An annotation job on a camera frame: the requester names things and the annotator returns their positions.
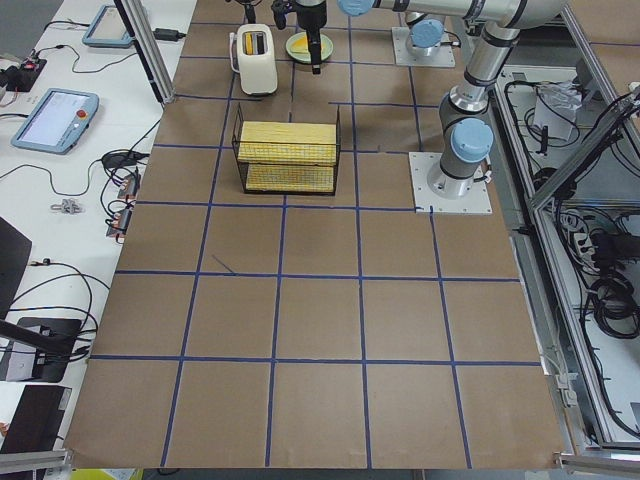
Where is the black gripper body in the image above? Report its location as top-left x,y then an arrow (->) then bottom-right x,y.
272,0 -> 327,30

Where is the white toaster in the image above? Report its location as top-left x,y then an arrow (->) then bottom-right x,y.
229,24 -> 278,96

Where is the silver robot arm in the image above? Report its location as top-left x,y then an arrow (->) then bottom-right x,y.
428,22 -> 520,200
271,1 -> 566,86

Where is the light green plate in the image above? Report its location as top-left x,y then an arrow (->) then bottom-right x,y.
285,31 -> 336,63

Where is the triangular bread on plate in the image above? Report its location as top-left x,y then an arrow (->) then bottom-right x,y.
290,32 -> 309,55

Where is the wooden box in basket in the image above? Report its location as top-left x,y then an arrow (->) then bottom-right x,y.
236,120 -> 338,193

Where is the black power adapter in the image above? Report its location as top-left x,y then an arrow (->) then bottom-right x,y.
153,28 -> 186,42

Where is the small teach pendant tablet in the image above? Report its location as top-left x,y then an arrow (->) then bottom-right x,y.
82,5 -> 133,49

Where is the large teach pendant tablet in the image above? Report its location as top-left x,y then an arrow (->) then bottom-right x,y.
11,88 -> 100,155

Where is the black monitor stand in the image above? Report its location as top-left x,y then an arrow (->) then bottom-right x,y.
1,220 -> 82,383

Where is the black wire basket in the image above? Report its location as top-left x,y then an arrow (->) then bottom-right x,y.
232,102 -> 343,196

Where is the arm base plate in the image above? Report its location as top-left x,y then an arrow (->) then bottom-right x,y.
391,26 -> 457,67
409,152 -> 493,215

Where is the aluminium frame post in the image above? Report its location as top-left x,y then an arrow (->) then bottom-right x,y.
114,0 -> 175,105

